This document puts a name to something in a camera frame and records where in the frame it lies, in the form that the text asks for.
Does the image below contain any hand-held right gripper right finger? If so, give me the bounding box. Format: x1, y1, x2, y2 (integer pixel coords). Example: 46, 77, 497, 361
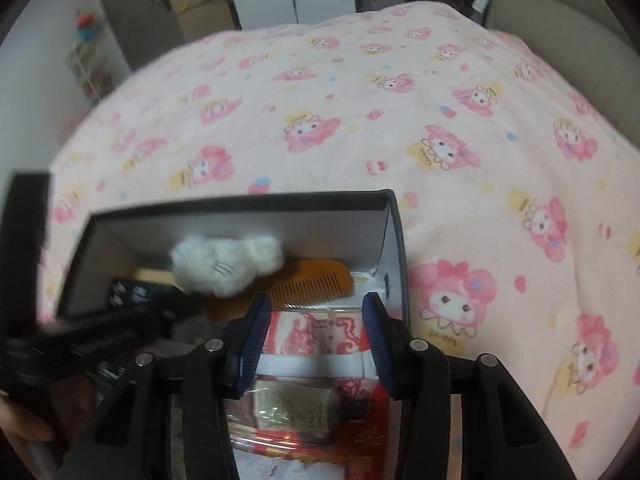
361, 291, 576, 480

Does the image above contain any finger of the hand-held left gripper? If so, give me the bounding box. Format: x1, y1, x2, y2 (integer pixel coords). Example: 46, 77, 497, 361
30, 322, 176, 380
47, 296, 205, 348

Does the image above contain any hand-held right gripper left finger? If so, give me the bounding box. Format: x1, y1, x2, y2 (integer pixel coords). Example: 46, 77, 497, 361
60, 291, 273, 480

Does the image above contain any white plastic stick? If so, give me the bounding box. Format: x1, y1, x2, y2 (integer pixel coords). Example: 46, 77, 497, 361
257, 354, 378, 378

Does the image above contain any pale green cream tube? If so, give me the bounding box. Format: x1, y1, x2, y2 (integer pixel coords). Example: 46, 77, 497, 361
251, 379, 370, 445

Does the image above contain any white fluffy plush keychain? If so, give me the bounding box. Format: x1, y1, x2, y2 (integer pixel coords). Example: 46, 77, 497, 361
169, 232, 286, 297

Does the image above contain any wooden comb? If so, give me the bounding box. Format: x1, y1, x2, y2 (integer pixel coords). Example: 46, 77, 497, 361
205, 257, 357, 322

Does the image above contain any clear plastic case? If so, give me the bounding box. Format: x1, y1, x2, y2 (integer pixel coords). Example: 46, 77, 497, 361
227, 380, 396, 480

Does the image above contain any black box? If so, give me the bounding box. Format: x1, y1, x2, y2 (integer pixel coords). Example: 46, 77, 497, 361
54, 189, 412, 480

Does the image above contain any person's left hand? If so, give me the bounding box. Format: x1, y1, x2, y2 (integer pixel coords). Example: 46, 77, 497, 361
0, 392, 57, 450

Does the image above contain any black printed packet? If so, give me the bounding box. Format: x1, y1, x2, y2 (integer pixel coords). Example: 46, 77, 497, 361
109, 276, 176, 311

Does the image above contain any red printed packet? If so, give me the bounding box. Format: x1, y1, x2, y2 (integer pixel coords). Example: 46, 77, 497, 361
257, 310, 396, 468

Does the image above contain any pink printed blanket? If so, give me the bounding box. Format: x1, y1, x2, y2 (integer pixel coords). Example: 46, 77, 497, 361
37, 2, 640, 480

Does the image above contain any red and blue toy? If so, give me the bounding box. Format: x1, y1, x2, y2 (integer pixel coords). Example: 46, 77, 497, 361
75, 9, 103, 43

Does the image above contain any grey cabinet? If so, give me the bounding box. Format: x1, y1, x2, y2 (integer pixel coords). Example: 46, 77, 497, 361
94, 0, 186, 73

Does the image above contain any beige sofa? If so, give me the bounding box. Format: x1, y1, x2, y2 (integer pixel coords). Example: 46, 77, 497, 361
484, 0, 638, 128

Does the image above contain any wire shelf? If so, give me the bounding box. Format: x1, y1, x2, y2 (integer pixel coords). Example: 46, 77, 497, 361
65, 35, 132, 107

